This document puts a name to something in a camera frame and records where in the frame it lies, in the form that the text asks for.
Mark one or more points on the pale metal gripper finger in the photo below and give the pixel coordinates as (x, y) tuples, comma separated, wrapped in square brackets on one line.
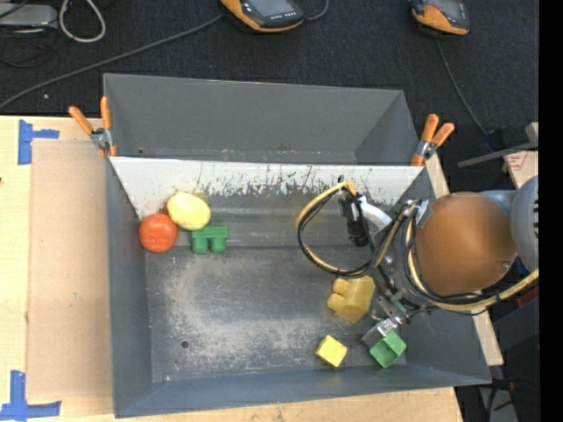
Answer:
[(382, 308), (376, 334)]

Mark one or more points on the green toy cube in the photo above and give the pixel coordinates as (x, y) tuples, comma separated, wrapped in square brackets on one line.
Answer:
[(389, 350)]

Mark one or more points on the yellow double toy block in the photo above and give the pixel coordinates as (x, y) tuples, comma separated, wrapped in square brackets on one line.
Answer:
[(354, 299)]

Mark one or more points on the yellow toy cube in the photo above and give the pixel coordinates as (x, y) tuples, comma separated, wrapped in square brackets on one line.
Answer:
[(331, 351)]

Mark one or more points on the grey metal bin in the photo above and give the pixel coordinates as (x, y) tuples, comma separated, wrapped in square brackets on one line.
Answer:
[(246, 306)]

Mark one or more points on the green double toy block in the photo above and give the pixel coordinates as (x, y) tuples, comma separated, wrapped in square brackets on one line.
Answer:
[(209, 239)]

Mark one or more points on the yellow toy lemon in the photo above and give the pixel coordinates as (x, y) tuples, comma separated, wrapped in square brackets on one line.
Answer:
[(189, 211)]

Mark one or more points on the orange ball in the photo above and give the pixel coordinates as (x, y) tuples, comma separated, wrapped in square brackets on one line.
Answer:
[(157, 233)]

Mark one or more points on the brown cardboard board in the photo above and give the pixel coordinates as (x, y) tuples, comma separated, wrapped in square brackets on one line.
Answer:
[(66, 271)]

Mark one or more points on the black cylinder on white bracket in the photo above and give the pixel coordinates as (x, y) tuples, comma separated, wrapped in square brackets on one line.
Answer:
[(356, 227)]

